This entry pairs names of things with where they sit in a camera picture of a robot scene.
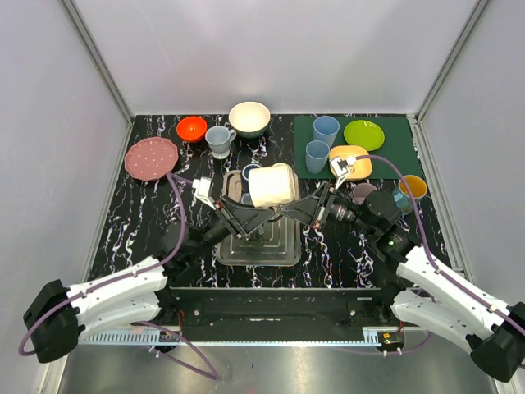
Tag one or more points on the blue plastic tumbler rear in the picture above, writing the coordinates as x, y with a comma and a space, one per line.
326, 129

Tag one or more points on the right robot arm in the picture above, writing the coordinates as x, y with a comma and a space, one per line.
416, 287

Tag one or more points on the pink dotted plate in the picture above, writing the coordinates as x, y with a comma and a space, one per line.
151, 159

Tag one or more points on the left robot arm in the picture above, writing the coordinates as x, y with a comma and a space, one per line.
62, 316

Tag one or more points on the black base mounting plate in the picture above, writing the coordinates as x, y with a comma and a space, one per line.
272, 315

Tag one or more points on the left aluminium frame post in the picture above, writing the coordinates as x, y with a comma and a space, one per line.
79, 25

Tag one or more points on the orange red bowl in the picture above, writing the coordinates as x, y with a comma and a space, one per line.
191, 129

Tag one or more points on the light blue footed cup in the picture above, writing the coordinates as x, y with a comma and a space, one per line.
219, 140

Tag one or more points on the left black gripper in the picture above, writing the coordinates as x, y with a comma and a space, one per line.
228, 217

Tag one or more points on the blue butterfly mug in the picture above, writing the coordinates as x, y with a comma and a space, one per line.
411, 185

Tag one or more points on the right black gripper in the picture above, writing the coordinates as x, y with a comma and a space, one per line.
310, 208

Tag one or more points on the yellow square plate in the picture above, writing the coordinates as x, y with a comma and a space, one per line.
362, 168

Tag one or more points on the large white bowl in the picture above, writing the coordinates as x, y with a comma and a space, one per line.
249, 119

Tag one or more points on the aluminium frame post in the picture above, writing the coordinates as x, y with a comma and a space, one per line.
79, 25
465, 34

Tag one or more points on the right aluminium frame post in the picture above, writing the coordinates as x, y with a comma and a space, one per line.
465, 34

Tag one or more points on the dark green mat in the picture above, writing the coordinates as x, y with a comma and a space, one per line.
397, 148

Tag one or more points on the blue plastic tumbler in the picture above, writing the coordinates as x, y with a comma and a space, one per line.
317, 153
326, 129

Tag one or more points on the blue plastic tumbler front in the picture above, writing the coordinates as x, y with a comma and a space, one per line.
317, 153

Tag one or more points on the lilac purple mug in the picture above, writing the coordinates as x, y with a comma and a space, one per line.
361, 191

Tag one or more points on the dark blue mug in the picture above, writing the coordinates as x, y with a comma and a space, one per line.
245, 172

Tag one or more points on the silver metal tray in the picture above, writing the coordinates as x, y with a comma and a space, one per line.
275, 243

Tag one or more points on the grey blue mug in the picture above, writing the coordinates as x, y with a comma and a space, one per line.
246, 199

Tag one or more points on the lime green plate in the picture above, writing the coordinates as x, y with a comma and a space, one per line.
365, 134

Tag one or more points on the grey slotted cable duct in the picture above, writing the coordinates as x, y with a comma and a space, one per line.
366, 337

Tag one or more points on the cream white mug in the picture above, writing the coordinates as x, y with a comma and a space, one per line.
272, 186

